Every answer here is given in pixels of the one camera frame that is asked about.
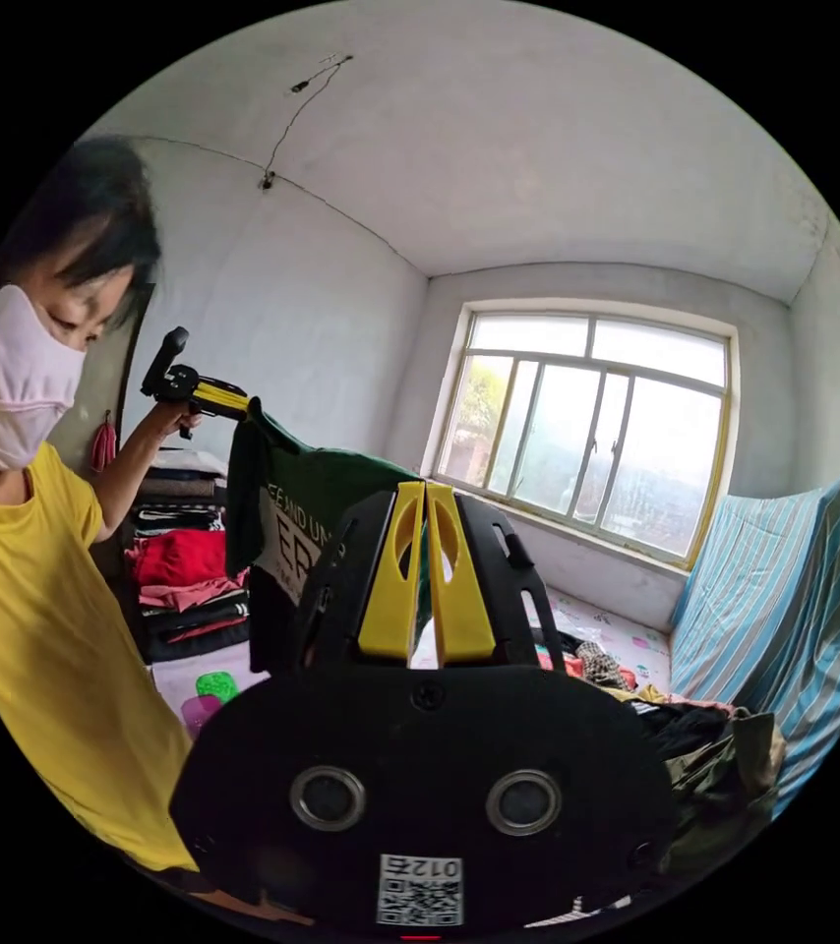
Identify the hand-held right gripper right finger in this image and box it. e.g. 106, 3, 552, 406
426, 483, 498, 661

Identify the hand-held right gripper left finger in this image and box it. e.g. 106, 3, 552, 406
357, 480, 426, 660

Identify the black and green short sleeve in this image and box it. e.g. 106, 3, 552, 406
224, 396, 438, 674

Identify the person's left forearm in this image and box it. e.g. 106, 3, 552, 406
90, 424, 179, 549

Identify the person's left hand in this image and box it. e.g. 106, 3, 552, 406
156, 403, 204, 443

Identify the pile of clothes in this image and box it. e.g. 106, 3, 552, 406
124, 447, 253, 665
536, 626, 788, 873

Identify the window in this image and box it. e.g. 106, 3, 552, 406
429, 297, 743, 574

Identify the person's body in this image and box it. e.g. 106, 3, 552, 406
0, 136, 202, 874

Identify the blue striped cloth cover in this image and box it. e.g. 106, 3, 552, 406
669, 477, 840, 821

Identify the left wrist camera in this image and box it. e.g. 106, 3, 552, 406
150, 326, 191, 379

